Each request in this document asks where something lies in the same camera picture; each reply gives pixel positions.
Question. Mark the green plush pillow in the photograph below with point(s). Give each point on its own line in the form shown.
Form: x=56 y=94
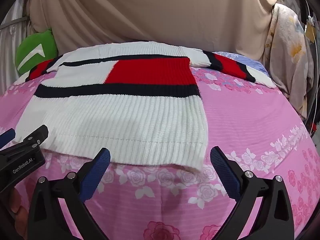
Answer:
x=30 y=45

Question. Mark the pink floral bed sheet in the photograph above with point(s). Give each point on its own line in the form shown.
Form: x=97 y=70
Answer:
x=250 y=120

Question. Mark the yellow hanging tag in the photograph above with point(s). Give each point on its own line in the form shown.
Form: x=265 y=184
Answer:
x=310 y=33

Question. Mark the cream floral hanging cloth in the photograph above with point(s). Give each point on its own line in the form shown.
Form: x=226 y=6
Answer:
x=287 y=55

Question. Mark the grey curtain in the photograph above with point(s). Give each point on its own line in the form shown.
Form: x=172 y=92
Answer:
x=10 y=40

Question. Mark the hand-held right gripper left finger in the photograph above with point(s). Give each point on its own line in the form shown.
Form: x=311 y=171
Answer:
x=98 y=170

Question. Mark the beige draped cloth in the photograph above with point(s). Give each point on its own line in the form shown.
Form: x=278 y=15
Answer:
x=150 y=10

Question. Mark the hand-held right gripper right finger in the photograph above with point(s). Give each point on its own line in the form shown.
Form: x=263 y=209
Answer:
x=222 y=170

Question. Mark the white red black knit sweater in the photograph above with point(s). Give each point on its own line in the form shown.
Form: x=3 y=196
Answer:
x=125 y=120

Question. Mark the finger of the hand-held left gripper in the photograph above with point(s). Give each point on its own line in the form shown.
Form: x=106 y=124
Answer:
x=37 y=133
x=6 y=137

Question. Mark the person's left hand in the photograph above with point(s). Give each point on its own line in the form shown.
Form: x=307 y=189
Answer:
x=18 y=215

